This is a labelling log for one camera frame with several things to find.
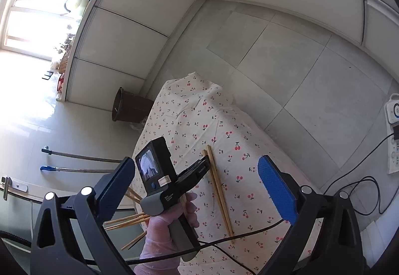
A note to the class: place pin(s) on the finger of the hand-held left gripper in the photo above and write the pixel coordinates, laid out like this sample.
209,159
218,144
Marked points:
194,165
196,176

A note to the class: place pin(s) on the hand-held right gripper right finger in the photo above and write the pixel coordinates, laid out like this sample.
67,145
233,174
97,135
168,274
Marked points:
274,184

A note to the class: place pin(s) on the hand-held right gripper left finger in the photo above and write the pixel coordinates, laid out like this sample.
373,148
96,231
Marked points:
120,184

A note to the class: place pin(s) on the bamboo chopstick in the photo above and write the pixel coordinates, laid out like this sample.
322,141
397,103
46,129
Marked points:
223,200
131,223
134,240
131,199
134,193
219,200
131,218

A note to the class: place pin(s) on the person's left forearm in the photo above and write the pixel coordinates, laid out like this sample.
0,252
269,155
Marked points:
156,270

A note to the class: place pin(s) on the person's left hand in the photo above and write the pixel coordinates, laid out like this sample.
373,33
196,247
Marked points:
159,237

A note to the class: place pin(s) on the cherry print tablecloth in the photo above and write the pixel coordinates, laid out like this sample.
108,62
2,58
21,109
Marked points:
193,125

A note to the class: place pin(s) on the blue tipped pole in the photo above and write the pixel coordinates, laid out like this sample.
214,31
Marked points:
78,170

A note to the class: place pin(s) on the metal pole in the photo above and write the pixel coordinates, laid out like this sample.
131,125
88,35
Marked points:
81,156

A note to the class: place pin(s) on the dark brown trash bin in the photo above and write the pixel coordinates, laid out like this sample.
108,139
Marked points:
131,106

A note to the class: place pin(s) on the metal door latch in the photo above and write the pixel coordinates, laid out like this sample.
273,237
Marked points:
14,187

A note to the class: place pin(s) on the white power strip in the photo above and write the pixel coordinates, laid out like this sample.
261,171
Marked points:
392,153

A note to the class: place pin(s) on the black charger plug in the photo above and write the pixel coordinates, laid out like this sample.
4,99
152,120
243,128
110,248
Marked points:
396,133

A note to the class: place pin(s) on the white round plug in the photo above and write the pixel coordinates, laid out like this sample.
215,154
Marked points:
396,111

